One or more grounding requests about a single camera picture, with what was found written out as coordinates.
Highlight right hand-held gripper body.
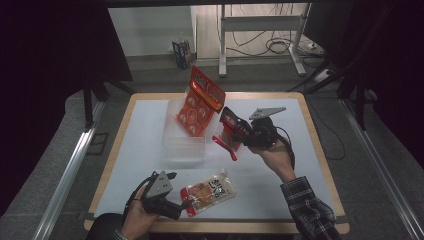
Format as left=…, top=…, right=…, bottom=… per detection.
left=247, top=106, right=287, bottom=150

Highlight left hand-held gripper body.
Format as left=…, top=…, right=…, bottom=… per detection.
left=141, top=170, right=183, bottom=221

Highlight black and red snack packet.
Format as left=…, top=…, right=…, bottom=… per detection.
left=211, top=106, right=254, bottom=162

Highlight clear plastic container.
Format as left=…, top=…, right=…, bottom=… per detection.
left=161, top=97, right=214, bottom=163

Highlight large orange-red snack packet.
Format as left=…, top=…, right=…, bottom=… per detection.
left=175, top=65, right=227, bottom=138

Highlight person's right hand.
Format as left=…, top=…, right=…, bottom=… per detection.
left=248, top=139, right=298, bottom=184

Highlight person's left hand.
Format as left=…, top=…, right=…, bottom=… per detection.
left=121, top=185, right=160, bottom=240

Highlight black floor plate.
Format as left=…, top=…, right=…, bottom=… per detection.
left=87, top=132, right=110, bottom=156

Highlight black stand legs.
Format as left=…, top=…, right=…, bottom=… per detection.
left=82, top=75, right=135, bottom=132
left=288, top=59, right=369, bottom=132

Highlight white metal stand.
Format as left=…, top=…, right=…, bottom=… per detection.
left=218, top=3, right=313, bottom=78

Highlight dark curtain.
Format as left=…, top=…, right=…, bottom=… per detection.
left=304, top=0, right=424, bottom=168
left=0, top=0, right=134, bottom=216

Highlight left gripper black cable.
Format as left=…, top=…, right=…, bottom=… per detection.
left=122, top=177, right=152, bottom=218

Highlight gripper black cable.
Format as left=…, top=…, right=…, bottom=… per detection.
left=122, top=177, right=152, bottom=218
left=275, top=125, right=297, bottom=170

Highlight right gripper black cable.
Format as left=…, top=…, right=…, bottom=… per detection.
left=275, top=125, right=297, bottom=170

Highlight thin black floor cable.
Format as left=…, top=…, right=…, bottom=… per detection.
left=308, top=99, right=347, bottom=161

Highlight black floor cables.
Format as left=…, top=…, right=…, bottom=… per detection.
left=229, top=3, right=323, bottom=58

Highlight aluminium rail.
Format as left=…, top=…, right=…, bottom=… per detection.
left=339, top=98, right=424, bottom=240
left=33, top=99, right=108, bottom=240

